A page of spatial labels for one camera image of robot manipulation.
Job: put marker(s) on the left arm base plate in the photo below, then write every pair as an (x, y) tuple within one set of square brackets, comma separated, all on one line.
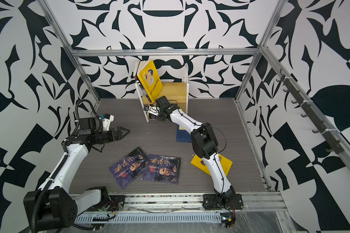
[(115, 203)]

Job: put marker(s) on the blue book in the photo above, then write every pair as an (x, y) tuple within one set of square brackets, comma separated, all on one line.
[(151, 116), (183, 135)]

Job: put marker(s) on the wall coat hook rail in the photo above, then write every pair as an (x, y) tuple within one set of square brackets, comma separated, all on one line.
[(309, 109)]

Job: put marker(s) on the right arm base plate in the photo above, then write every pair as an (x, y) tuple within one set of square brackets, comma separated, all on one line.
[(212, 202)]

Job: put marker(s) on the wooden white frame bookshelf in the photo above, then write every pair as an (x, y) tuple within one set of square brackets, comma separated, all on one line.
[(175, 92)]

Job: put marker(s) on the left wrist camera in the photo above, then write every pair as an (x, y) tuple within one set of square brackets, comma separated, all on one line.
[(107, 119)]

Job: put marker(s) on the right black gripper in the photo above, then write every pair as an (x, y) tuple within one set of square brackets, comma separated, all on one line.
[(161, 118)]

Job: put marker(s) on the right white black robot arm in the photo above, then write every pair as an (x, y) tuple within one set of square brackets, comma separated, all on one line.
[(204, 144)]

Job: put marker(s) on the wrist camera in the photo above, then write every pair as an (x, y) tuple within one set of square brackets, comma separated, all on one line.
[(151, 109), (107, 119)]

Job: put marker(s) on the yellow cartoon book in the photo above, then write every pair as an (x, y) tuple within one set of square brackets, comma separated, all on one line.
[(151, 80), (199, 163)]

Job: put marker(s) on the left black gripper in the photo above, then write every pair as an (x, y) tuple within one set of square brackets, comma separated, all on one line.
[(118, 128)]

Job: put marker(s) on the white slotted cable duct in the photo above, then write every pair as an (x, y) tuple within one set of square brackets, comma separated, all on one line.
[(131, 218)]

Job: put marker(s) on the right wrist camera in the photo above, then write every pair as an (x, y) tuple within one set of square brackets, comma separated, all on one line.
[(151, 109)]

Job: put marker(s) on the dark portrait book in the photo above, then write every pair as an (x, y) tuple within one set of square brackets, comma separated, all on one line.
[(163, 169), (127, 169)]

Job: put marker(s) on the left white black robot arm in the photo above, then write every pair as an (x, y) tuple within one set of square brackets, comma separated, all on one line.
[(51, 207)]

